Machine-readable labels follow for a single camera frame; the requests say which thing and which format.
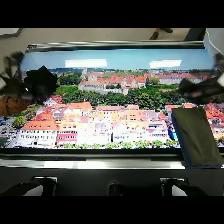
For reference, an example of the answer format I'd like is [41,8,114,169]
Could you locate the person's legs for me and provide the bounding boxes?
[149,28,174,41]

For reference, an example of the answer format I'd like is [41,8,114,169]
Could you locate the dark grey garment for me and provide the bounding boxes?
[171,106,224,167]

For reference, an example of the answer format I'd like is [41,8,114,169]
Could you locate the brown garment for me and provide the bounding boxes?
[0,94,38,118]

